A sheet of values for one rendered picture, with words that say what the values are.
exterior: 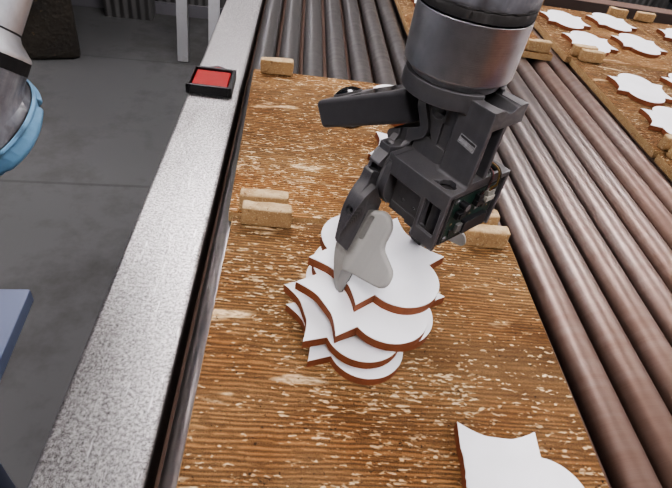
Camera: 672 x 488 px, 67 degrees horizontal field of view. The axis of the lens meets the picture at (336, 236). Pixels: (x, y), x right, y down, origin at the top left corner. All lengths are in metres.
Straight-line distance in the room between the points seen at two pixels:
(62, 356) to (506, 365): 1.38
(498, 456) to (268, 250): 0.31
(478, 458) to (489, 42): 0.32
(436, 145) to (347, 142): 0.41
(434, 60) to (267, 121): 0.50
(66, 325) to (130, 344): 1.25
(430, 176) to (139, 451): 0.32
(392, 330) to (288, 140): 0.40
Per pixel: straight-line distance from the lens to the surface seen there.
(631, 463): 0.57
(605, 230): 0.84
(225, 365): 0.48
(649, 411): 0.62
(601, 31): 1.69
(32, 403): 1.64
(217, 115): 0.86
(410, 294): 0.46
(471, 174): 0.36
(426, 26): 0.34
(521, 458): 0.48
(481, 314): 0.57
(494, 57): 0.34
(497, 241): 0.65
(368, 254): 0.42
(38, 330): 1.78
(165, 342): 0.52
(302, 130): 0.80
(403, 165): 0.38
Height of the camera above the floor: 1.33
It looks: 41 degrees down
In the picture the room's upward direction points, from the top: 11 degrees clockwise
